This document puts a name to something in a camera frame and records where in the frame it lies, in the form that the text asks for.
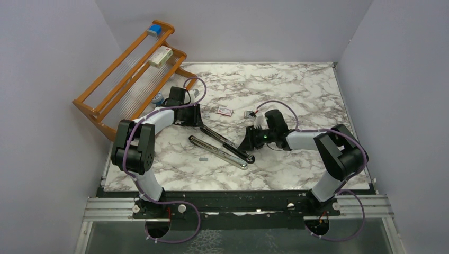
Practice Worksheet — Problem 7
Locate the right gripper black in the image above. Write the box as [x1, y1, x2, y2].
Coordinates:
[238, 124, 277, 151]

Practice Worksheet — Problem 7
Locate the black stapler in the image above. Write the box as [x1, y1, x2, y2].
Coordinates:
[200, 125, 255, 164]

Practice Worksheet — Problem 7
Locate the silver staple strip tray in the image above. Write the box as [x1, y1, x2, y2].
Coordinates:
[244, 111, 256, 119]

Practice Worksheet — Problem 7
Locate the red white staple box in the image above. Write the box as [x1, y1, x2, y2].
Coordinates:
[217, 106, 233, 116]

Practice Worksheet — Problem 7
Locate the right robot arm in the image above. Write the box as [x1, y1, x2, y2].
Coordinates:
[238, 110, 368, 215]

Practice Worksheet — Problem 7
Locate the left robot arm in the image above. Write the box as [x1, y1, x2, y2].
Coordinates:
[111, 87, 202, 217]

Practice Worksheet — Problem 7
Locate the blue white jar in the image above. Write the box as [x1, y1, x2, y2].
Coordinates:
[151, 92, 165, 107]

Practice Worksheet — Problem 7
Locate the orange wooden shelf rack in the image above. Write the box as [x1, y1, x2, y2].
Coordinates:
[73, 20, 196, 141]

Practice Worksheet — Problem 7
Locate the white red box on shelf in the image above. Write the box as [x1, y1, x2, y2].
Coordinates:
[148, 46, 173, 68]

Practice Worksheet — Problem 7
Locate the blue grey eraser block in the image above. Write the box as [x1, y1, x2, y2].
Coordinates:
[146, 24, 162, 38]

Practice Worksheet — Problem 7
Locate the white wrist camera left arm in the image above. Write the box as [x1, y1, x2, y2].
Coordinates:
[192, 89, 200, 98]

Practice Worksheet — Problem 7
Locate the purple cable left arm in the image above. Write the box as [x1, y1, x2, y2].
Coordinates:
[122, 77, 208, 245]

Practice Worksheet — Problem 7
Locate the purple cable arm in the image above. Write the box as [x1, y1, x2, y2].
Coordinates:
[256, 100, 369, 242]
[122, 77, 208, 245]

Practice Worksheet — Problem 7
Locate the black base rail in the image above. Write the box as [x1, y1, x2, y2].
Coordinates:
[83, 190, 394, 231]

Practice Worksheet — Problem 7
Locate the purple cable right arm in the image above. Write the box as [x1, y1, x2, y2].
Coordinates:
[256, 100, 369, 242]

